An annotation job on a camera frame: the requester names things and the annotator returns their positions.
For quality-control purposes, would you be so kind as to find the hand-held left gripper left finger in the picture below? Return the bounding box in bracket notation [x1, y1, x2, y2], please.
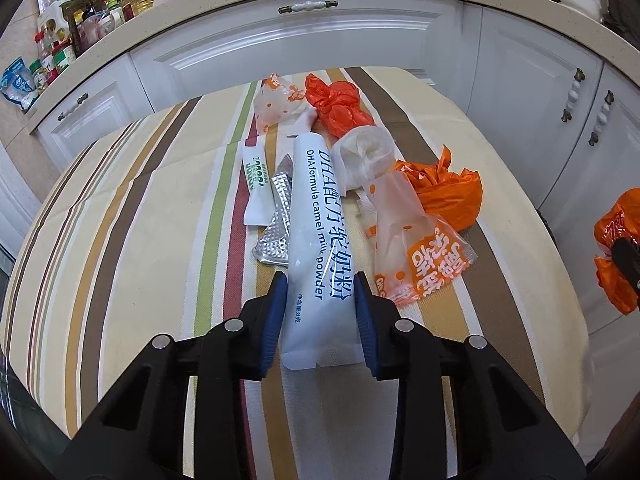
[50, 271, 290, 480]

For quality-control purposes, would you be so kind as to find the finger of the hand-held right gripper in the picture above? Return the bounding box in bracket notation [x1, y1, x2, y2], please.
[612, 237, 640, 306]

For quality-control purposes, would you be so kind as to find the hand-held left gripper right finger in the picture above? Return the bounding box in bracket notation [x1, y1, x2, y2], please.
[353, 270, 588, 480]

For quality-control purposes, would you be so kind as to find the shiny orange foil wrapper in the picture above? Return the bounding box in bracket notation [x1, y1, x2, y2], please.
[593, 189, 640, 316]

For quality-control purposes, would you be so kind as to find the long white powder sachet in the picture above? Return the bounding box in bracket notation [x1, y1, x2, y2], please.
[280, 132, 366, 371]

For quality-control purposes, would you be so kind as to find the small clear orange-dotted wrapper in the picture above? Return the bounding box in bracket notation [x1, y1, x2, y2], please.
[253, 73, 307, 133]

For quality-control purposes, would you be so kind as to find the large clear orange snack wrapper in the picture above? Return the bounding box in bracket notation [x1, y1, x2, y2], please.
[357, 172, 478, 308]

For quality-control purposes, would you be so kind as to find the silver foil blister pack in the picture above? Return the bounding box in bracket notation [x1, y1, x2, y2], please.
[251, 154, 296, 266]

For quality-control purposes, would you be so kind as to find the small white green sachet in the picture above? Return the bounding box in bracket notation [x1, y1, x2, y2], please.
[243, 143, 275, 226]

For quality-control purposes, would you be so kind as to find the crumpled orange plastic bag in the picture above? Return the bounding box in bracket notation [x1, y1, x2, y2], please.
[304, 73, 376, 138]
[395, 146, 484, 231]

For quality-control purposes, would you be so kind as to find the striped tablecloth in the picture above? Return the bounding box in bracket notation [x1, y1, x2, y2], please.
[0, 66, 596, 480]

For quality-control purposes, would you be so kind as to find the crumpled translucent plastic bag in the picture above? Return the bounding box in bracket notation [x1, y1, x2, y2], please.
[331, 125, 396, 191]

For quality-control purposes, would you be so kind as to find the blue snack packet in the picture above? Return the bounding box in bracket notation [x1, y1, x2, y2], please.
[1, 57, 38, 111]

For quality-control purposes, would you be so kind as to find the group of condiment bottles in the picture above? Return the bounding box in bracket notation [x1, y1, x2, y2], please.
[32, 0, 126, 91]

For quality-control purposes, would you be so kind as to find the ceramic brass door handle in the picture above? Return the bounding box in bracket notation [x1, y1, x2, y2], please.
[560, 68, 586, 123]
[589, 91, 615, 147]

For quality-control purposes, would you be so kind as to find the short ceramic drawer handle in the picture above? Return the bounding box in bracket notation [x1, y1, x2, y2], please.
[57, 93, 89, 121]

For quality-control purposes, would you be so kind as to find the long ceramic drawer handle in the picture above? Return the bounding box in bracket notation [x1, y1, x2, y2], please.
[278, 1, 338, 14]

